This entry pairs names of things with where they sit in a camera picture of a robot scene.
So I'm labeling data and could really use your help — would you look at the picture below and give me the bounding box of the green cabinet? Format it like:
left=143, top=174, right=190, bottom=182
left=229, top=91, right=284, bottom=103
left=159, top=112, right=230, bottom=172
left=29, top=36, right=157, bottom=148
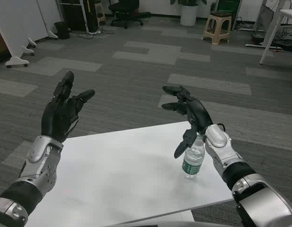
left=216, top=0, right=241, bottom=12

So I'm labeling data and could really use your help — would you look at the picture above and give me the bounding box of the large white rolling partition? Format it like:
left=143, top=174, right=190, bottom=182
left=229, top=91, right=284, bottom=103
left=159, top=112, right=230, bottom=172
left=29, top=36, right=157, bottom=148
left=0, top=0, right=37, bottom=69

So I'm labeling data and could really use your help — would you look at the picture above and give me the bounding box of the clear water bottle green label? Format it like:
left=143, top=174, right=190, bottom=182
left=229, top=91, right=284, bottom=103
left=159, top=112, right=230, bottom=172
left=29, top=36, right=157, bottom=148
left=182, top=132, right=205, bottom=178

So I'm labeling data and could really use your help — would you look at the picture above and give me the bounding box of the black office chair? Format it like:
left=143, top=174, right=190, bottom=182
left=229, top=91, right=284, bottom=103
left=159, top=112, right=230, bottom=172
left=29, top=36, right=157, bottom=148
left=108, top=0, right=144, bottom=29

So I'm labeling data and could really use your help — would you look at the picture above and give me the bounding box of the black bag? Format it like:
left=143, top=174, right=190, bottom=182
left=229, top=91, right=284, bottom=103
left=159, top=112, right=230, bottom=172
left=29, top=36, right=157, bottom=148
left=272, top=39, right=292, bottom=54

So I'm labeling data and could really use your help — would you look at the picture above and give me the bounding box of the beige plastic stool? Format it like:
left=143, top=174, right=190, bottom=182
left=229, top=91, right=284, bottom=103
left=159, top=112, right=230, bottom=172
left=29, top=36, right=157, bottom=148
left=202, top=10, right=232, bottom=45

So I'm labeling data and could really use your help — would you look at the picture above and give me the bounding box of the yellow plastic stool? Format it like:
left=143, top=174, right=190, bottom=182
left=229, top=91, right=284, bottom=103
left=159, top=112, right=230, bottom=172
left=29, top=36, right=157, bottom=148
left=95, top=1, right=107, bottom=24

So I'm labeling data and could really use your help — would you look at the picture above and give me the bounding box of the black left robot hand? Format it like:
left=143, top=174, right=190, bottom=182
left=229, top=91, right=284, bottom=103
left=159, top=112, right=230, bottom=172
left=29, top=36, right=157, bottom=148
left=41, top=70, right=96, bottom=143

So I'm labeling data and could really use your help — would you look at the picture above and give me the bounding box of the white desk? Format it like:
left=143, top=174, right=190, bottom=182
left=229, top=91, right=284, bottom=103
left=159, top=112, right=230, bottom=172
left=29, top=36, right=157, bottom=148
left=259, top=9, right=292, bottom=65

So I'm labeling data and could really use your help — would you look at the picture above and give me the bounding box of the white desk floor base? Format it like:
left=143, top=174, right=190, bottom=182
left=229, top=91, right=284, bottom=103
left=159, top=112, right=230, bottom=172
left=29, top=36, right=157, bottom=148
left=245, top=43, right=283, bottom=50

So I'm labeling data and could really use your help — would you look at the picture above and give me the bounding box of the silver robot chest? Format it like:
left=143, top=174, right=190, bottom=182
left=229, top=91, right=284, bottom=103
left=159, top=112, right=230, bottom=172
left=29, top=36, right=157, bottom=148
left=136, top=221, right=196, bottom=227

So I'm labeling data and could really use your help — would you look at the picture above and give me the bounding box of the narrow white rolling partition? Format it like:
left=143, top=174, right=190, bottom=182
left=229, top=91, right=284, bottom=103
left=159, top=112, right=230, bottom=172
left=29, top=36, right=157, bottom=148
left=36, top=0, right=59, bottom=40

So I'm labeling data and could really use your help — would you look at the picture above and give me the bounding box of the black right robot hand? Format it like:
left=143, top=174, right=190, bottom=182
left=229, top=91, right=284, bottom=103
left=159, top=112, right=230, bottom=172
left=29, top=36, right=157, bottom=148
left=161, top=85, right=214, bottom=159

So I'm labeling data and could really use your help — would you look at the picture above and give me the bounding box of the white cylindrical planter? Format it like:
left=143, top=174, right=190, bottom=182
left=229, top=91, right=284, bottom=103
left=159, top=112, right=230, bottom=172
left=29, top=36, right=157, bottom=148
left=179, top=3, right=199, bottom=26

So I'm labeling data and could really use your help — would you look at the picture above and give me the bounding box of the black waste bin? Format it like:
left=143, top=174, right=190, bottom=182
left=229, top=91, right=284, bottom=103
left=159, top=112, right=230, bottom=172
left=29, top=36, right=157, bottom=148
left=53, top=21, right=71, bottom=40

